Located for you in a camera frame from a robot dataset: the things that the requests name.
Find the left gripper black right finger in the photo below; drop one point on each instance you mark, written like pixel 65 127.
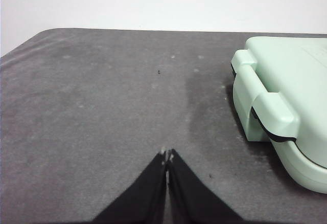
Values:
pixel 194 198

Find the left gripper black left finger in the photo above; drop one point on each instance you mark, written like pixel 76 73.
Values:
pixel 143 196

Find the mint green breakfast machine base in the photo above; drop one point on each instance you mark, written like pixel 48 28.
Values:
pixel 304 170

